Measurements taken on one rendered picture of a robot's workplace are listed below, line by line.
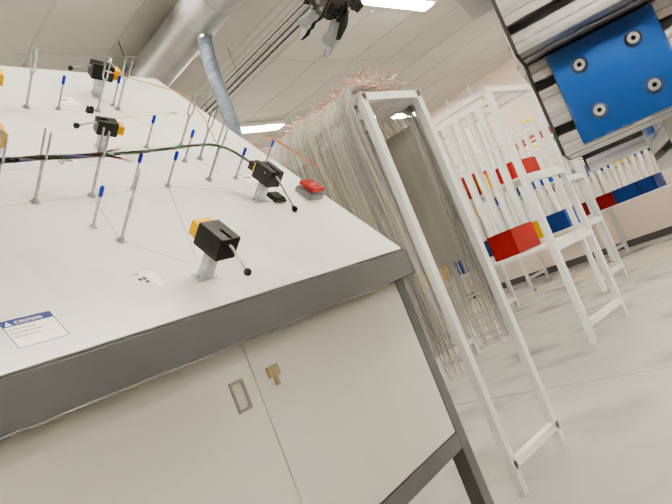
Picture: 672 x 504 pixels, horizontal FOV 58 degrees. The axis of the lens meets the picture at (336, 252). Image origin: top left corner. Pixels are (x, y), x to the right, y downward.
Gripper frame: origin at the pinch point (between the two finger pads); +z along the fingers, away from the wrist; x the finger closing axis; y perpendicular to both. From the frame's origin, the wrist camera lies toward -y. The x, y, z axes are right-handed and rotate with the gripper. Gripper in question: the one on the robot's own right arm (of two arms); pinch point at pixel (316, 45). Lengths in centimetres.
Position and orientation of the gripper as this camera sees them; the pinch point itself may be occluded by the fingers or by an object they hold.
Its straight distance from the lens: 163.2
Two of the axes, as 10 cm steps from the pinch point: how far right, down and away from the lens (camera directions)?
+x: 7.0, 6.4, -3.3
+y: -5.8, 2.3, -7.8
